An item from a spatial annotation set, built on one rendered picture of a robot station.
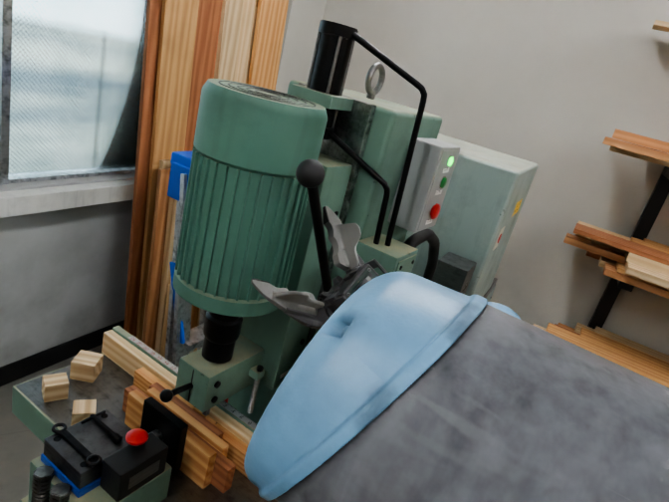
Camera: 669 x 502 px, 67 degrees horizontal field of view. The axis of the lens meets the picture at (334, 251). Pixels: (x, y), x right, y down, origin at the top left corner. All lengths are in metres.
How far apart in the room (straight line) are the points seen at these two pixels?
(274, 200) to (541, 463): 0.56
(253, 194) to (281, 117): 0.11
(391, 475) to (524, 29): 2.90
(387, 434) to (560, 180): 2.81
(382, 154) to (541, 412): 0.69
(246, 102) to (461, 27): 2.50
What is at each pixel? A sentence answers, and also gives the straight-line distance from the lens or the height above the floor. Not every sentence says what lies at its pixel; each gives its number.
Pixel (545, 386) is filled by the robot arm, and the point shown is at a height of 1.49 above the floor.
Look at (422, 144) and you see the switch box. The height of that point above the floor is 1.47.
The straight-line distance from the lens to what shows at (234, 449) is 0.93.
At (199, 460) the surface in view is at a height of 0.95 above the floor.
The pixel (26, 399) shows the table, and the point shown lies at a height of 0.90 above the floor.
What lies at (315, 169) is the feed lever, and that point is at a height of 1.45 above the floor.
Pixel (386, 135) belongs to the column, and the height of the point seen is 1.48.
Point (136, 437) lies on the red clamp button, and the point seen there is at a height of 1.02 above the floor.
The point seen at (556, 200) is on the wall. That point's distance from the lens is 2.97.
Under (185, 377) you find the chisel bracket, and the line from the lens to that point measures 0.88.
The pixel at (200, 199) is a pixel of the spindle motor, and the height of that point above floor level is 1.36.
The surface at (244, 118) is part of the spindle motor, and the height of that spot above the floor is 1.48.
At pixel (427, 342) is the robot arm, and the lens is 0.19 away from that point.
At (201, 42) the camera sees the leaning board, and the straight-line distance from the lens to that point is 2.46.
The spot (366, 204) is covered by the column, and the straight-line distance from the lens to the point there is 0.86.
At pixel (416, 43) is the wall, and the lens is 3.16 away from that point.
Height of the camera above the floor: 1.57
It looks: 20 degrees down
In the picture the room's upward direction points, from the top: 15 degrees clockwise
